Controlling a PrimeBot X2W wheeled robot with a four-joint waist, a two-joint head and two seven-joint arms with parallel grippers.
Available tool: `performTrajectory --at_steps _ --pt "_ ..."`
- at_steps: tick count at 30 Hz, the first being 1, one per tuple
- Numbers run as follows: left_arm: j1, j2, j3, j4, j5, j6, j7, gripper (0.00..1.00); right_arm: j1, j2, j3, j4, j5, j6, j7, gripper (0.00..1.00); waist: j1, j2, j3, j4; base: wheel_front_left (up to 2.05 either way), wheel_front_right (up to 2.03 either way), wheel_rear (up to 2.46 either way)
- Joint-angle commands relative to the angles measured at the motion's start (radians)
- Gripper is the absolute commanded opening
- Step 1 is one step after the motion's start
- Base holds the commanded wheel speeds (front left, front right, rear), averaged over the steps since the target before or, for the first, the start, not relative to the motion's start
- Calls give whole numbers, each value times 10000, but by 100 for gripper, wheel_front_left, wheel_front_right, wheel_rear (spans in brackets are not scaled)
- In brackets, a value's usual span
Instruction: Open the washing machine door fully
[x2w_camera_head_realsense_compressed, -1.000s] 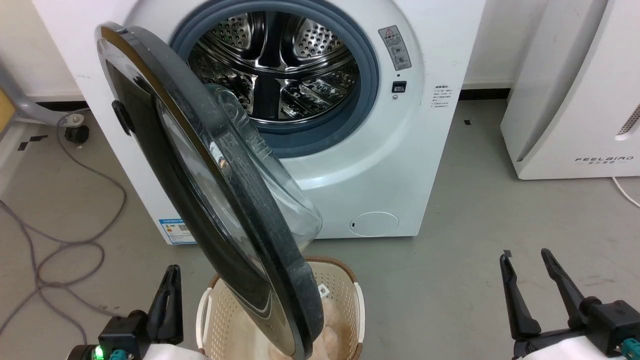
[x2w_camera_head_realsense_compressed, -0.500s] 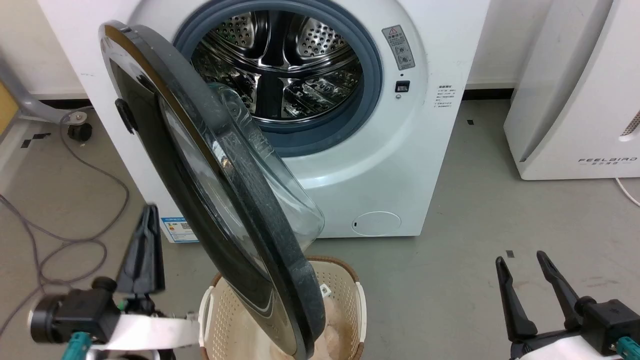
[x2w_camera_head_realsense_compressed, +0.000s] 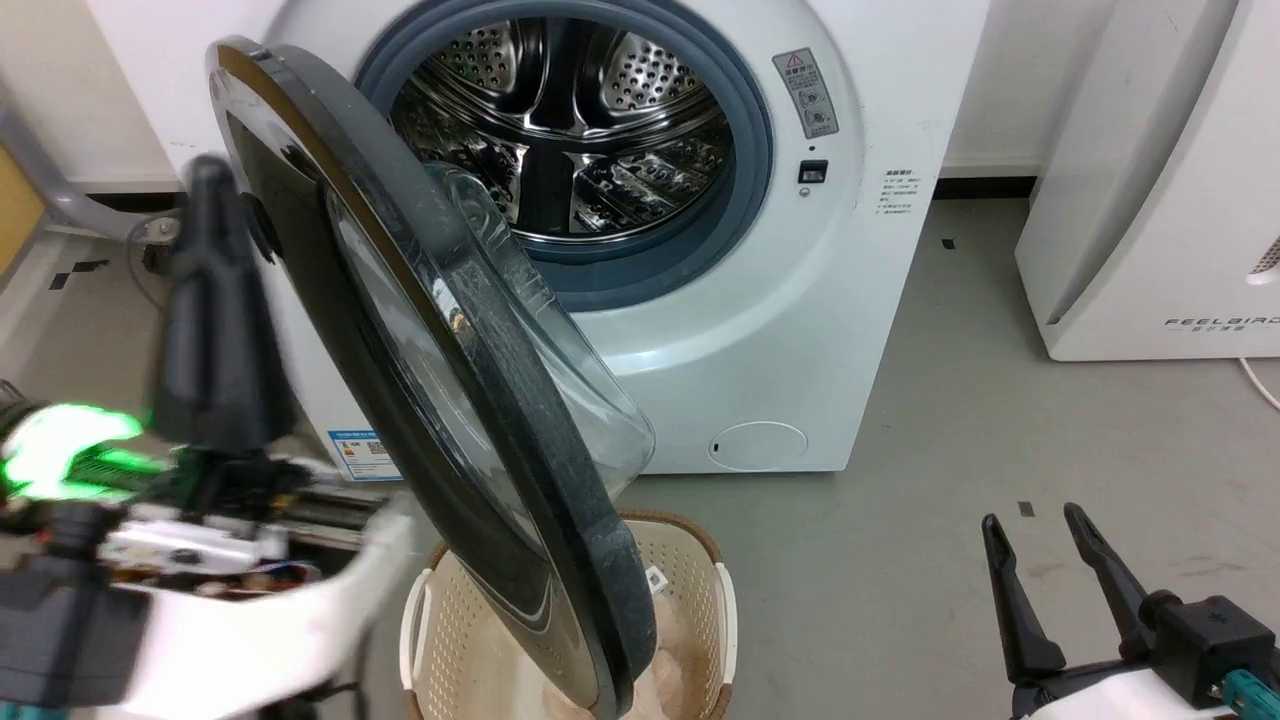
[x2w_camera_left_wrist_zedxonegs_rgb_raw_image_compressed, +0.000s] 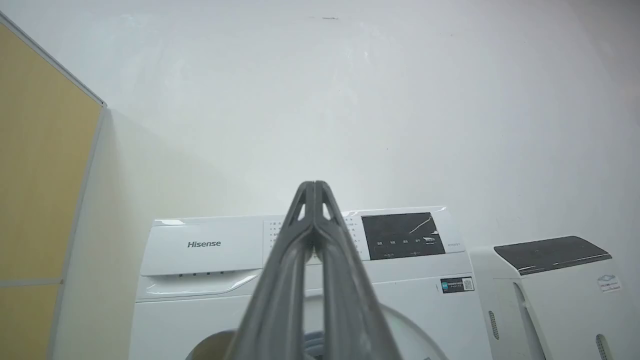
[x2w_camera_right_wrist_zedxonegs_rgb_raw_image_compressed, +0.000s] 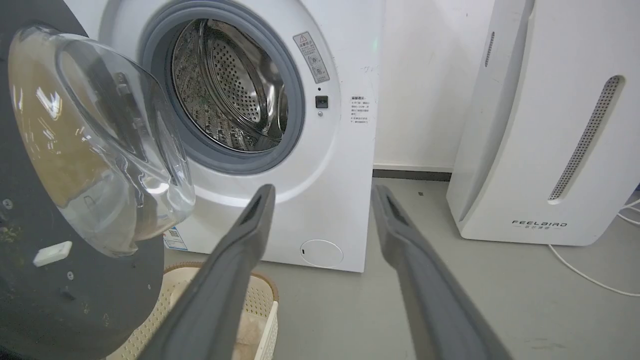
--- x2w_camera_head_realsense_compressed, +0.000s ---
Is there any small printed text label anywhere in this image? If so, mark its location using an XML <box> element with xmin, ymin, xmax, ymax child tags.
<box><xmin>880</xmin><ymin>168</ymin><xmax>920</xmax><ymax>217</ymax></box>

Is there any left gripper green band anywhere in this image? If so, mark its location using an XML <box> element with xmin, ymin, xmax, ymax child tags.
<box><xmin>0</xmin><ymin>154</ymin><xmax>401</xmax><ymax>586</ymax></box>

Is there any grey metal frame leg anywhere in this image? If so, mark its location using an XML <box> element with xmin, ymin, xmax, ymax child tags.
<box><xmin>0</xmin><ymin>80</ymin><xmax>183</xmax><ymax>244</ymax></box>

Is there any white front-load washing machine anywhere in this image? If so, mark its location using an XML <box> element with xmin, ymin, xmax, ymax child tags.
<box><xmin>85</xmin><ymin>0</ymin><xmax>991</xmax><ymax>483</ymax></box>

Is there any grey warning sticker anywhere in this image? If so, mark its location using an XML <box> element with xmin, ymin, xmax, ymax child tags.
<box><xmin>772</xmin><ymin>48</ymin><xmax>840</xmax><ymax>140</ymax></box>

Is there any wooden panel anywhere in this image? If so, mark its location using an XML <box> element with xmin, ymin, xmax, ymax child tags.
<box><xmin>0</xmin><ymin>145</ymin><xmax>47</xmax><ymax>278</ymax></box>

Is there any beige perforated laundry basket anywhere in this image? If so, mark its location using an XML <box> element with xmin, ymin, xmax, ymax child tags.
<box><xmin>400</xmin><ymin>510</ymin><xmax>740</xmax><ymax>720</ymax></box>

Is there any dark grey round washer door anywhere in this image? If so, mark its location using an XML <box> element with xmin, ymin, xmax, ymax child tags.
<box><xmin>205</xmin><ymin>37</ymin><xmax>658</xmax><ymax>719</ymax></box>

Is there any blue-grey rubber door gasket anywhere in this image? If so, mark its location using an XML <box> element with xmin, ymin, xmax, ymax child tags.
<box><xmin>355</xmin><ymin>0</ymin><xmax>774</xmax><ymax>313</ymax></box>

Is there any round white filter cover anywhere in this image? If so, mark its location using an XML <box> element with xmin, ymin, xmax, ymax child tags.
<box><xmin>709</xmin><ymin>420</ymin><xmax>810</xmax><ymax>474</ymax></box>

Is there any blue energy label sticker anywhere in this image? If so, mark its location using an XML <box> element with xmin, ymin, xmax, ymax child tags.
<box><xmin>327</xmin><ymin>430</ymin><xmax>403</xmax><ymax>484</ymax></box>

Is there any stainless steel washer drum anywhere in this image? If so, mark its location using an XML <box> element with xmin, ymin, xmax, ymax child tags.
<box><xmin>388</xmin><ymin>18</ymin><xmax>736</xmax><ymax>242</ymax></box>

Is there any white power cable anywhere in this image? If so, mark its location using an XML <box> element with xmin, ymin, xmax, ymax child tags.
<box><xmin>1238</xmin><ymin>357</ymin><xmax>1280</xmax><ymax>412</ymax></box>

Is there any white Feelbird appliance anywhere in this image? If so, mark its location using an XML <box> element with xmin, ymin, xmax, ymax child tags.
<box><xmin>1015</xmin><ymin>0</ymin><xmax>1280</xmax><ymax>362</ymax></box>

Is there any pale pink clothing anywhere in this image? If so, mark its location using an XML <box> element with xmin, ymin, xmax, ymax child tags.
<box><xmin>540</xmin><ymin>590</ymin><xmax>703</xmax><ymax>720</ymax></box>

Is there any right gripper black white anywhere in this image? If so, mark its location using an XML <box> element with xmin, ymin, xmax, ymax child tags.
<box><xmin>981</xmin><ymin>502</ymin><xmax>1280</xmax><ymax>720</ymax></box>

